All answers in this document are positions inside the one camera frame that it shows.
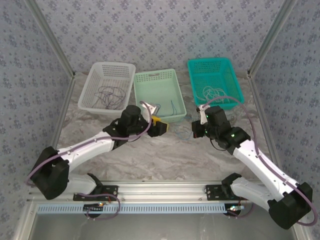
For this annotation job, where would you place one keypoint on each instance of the small black controller board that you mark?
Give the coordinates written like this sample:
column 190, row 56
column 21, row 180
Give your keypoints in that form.
column 93, row 207
column 235, row 209

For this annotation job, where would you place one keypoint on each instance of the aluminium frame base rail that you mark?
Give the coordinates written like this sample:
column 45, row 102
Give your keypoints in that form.
column 160, row 190

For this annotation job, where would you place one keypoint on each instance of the aluminium frame post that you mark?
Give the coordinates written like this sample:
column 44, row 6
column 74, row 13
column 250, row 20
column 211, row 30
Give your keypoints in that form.
column 272, row 37
column 50, row 37

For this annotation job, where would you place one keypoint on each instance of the teal plastic mesh basket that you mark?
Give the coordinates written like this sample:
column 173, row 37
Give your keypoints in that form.
column 215, row 75

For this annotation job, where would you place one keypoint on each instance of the light green plastic basket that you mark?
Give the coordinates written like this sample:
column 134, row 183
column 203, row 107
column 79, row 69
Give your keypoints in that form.
column 155, row 87

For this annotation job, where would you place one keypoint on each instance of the grey metal lower panel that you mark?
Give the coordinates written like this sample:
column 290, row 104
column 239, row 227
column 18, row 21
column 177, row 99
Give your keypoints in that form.
column 160, row 227

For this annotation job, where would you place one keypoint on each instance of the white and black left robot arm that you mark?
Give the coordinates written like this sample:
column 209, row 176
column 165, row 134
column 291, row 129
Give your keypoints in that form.
column 85, row 150

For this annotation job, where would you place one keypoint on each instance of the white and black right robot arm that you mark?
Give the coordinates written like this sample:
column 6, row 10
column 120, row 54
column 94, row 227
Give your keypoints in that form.
column 257, row 162

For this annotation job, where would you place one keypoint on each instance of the white plastic mesh basket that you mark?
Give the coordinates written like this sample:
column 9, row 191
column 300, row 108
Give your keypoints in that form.
column 110, row 67

